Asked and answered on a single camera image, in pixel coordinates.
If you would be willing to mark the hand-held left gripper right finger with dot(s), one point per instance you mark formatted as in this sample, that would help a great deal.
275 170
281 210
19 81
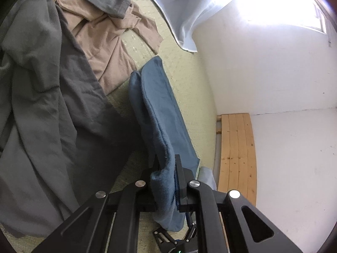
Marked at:
181 189

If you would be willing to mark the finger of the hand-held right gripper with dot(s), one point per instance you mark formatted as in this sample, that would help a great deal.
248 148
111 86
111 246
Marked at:
164 237
192 233

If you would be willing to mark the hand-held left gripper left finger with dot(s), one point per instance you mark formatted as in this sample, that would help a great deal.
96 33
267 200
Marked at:
146 189

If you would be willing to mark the teal long-sleeve shirt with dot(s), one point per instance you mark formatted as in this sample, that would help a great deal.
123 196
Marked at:
158 110

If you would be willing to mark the grey shirt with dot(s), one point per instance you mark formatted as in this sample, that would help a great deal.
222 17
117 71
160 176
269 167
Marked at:
52 110

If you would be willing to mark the wooden headboard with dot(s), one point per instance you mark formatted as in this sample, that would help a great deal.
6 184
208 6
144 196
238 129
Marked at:
237 150

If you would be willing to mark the beige shirt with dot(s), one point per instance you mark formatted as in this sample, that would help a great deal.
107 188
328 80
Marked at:
105 52

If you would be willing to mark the light blue blanket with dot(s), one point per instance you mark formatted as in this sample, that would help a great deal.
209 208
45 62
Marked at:
200 5

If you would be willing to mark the window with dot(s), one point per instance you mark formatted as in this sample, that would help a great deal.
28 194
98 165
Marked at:
320 21

